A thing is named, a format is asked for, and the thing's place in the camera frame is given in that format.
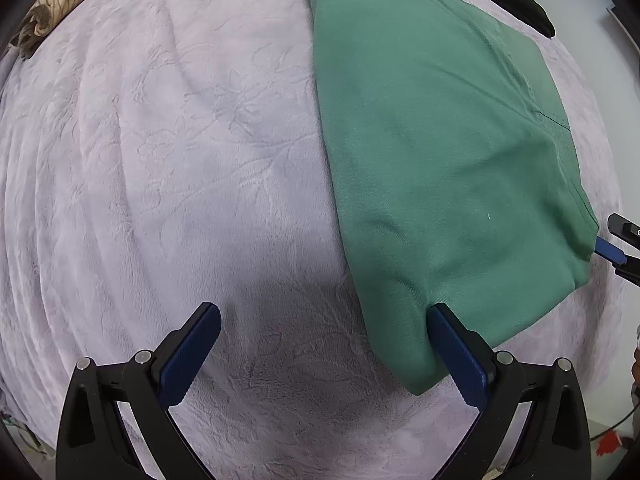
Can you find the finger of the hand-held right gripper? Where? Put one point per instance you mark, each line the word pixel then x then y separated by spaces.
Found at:
pixel 607 248
pixel 624 227

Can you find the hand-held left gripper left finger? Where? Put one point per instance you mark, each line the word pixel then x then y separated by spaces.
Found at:
pixel 192 350

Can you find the green button-up shirt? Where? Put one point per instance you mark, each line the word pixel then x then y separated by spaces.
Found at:
pixel 425 135

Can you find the lavender plush blanket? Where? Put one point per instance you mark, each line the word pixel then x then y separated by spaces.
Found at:
pixel 150 185

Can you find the red scrap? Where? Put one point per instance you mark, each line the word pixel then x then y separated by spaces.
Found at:
pixel 608 442

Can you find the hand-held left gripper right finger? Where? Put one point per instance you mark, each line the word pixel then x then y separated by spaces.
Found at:
pixel 457 355

